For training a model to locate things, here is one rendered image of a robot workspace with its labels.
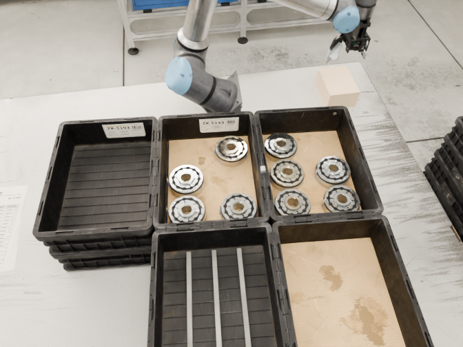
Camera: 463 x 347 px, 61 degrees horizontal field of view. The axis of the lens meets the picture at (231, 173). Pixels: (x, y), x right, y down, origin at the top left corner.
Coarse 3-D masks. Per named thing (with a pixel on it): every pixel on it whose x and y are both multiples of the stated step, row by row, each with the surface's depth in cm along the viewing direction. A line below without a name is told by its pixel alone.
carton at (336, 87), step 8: (320, 72) 157; (328, 72) 157; (336, 72) 157; (344, 72) 157; (320, 80) 157; (328, 80) 155; (336, 80) 155; (344, 80) 155; (352, 80) 155; (320, 88) 159; (328, 88) 152; (336, 88) 152; (344, 88) 152; (352, 88) 152; (328, 96) 151; (336, 96) 150; (344, 96) 151; (352, 96) 152; (328, 104) 153; (336, 104) 154; (344, 104) 154; (352, 104) 155
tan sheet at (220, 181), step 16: (176, 144) 127; (192, 144) 127; (208, 144) 127; (176, 160) 123; (192, 160) 123; (208, 160) 123; (208, 176) 120; (224, 176) 120; (240, 176) 120; (208, 192) 116; (224, 192) 116; (240, 192) 116; (208, 208) 113
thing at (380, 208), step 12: (300, 108) 123; (312, 108) 123; (324, 108) 123; (336, 108) 123; (348, 120) 120; (360, 144) 114; (360, 156) 112; (372, 180) 107; (372, 192) 105; (276, 216) 100; (288, 216) 100; (312, 216) 100; (324, 216) 100; (336, 216) 100
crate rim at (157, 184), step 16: (224, 112) 122; (240, 112) 122; (160, 128) 118; (160, 144) 114; (256, 144) 114; (160, 160) 111; (256, 160) 111; (160, 176) 107; (160, 224) 98; (176, 224) 99; (192, 224) 98; (208, 224) 98
